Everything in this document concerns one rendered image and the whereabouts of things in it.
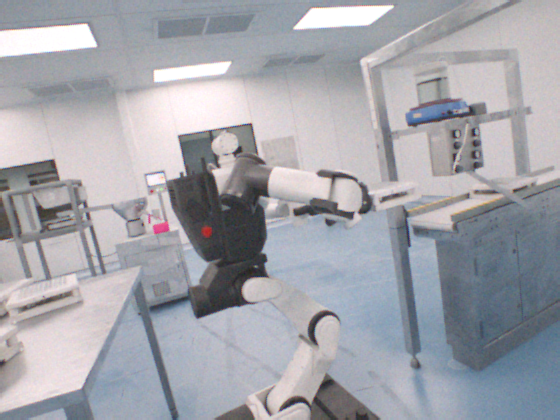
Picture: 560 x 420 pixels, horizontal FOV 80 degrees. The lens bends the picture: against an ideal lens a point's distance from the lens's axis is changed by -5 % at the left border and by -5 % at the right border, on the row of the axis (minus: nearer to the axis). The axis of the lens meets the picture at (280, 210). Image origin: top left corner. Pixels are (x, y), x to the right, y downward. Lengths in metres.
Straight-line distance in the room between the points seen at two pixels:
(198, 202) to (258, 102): 5.82
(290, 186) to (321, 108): 6.41
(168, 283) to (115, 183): 3.10
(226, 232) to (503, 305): 1.54
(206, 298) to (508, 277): 1.55
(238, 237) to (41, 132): 5.82
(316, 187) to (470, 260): 1.12
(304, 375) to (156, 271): 2.51
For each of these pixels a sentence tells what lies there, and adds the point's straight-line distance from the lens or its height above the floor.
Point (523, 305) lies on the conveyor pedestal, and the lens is 2.32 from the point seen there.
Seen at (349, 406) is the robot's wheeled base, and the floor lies 0.19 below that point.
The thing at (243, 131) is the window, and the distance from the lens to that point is 6.70.
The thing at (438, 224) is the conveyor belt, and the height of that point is 0.82.
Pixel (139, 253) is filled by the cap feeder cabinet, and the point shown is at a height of 0.62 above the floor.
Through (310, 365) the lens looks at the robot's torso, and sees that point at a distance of 1.48.
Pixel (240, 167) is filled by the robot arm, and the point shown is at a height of 1.24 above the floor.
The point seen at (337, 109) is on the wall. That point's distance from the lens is 7.48.
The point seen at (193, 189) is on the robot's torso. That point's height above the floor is 1.20.
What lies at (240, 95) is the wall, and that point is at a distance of 6.81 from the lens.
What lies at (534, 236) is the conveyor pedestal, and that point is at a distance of 2.30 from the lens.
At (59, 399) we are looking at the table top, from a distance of 0.94.
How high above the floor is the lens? 1.24
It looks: 8 degrees down
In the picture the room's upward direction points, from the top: 11 degrees counter-clockwise
